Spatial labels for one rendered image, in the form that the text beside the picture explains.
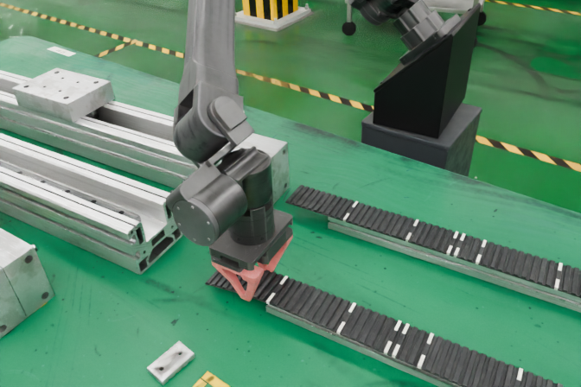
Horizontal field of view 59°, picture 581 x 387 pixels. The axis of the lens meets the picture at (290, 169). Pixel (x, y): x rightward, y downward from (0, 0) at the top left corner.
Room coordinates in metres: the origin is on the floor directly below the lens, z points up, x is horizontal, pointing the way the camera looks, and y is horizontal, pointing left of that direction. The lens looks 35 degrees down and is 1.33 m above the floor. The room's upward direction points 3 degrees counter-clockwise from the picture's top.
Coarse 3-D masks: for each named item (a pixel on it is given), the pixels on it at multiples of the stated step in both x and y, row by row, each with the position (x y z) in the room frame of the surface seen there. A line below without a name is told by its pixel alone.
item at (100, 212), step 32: (0, 160) 0.80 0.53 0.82; (32, 160) 0.75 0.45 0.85; (64, 160) 0.73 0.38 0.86; (0, 192) 0.69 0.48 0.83; (32, 192) 0.64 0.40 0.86; (64, 192) 0.64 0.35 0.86; (96, 192) 0.67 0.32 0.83; (128, 192) 0.63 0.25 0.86; (160, 192) 0.63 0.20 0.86; (32, 224) 0.66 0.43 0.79; (64, 224) 0.61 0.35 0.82; (96, 224) 0.57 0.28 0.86; (128, 224) 0.55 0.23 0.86; (160, 224) 0.60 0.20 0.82; (128, 256) 0.55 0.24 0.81; (160, 256) 0.57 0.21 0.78
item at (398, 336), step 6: (396, 324) 0.40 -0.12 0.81; (402, 324) 0.40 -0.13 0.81; (408, 324) 0.40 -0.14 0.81; (396, 330) 0.39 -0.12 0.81; (402, 330) 0.40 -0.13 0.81; (408, 330) 0.39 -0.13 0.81; (390, 336) 0.39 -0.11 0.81; (396, 336) 0.39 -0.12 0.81; (402, 336) 0.38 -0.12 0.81; (390, 342) 0.38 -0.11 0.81; (396, 342) 0.38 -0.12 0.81; (402, 342) 0.38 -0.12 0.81; (384, 348) 0.37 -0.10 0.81; (390, 348) 0.37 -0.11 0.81; (396, 348) 0.37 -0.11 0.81; (390, 354) 0.36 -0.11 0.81; (396, 354) 0.36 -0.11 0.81
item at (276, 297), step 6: (288, 276) 0.49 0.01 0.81; (282, 282) 0.48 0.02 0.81; (288, 282) 0.48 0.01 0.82; (294, 282) 0.48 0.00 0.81; (276, 288) 0.47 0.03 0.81; (282, 288) 0.47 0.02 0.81; (288, 288) 0.47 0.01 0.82; (276, 294) 0.46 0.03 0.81; (282, 294) 0.46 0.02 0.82; (270, 300) 0.45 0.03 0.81; (276, 300) 0.45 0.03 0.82; (282, 300) 0.45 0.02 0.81; (276, 306) 0.44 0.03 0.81
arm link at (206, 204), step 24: (216, 120) 0.49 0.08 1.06; (240, 120) 0.50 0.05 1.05; (216, 168) 0.46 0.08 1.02; (192, 192) 0.42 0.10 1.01; (216, 192) 0.43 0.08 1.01; (240, 192) 0.44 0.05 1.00; (192, 216) 0.41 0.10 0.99; (216, 216) 0.40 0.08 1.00; (240, 216) 0.43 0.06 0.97; (192, 240) 0.41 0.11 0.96
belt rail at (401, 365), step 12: (276, 312) 0.45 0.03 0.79; (300, 324) 0.43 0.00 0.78; (312, 324) 0.43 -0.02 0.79; (324, 336) 0.41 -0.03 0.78; (336, 336) 0.41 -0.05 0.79; (360, 348) 0.39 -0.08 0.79; (384, 360) 0.37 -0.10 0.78; (396, 360) 0.37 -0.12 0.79; (408, 372) 0.36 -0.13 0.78; (420, 372) 0.35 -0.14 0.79; (444, 384) 0.34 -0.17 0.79
